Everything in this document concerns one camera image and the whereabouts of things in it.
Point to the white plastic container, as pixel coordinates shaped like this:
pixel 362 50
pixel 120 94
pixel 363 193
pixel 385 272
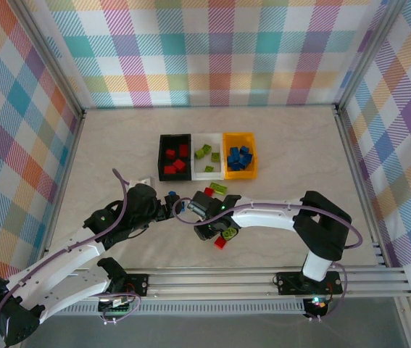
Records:
pixel 208 176

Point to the aluminium corner post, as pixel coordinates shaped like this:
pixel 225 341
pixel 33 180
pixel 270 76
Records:
pixel 54 69
pixel 368 54

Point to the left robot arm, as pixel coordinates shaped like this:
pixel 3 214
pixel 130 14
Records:
pixel 64 264

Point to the aluminium frame leg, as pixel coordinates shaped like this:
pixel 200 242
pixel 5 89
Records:
pixel 407 322

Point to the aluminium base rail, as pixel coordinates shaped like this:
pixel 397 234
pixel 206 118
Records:
pixel 208 284

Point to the red lego brick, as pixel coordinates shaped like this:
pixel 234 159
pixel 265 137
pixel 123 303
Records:
pixel 220 243
pixel 209 190
pixel 179 165
pixel 170 170
pixel 170 154
pixel 183 150

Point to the black plastic container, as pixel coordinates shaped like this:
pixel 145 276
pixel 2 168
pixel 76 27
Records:
pixel 176 177

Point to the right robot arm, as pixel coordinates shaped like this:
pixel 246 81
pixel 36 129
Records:
pixel 263 217

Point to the long green lego brick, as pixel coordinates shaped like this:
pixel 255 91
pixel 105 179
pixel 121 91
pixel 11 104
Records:
pixel 219 189

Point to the orange plastic container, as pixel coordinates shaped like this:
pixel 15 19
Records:
pixel 241 174

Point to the aluminium side rail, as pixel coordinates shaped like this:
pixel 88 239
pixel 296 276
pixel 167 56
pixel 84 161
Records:
pixel 360 181
pixel 64 181

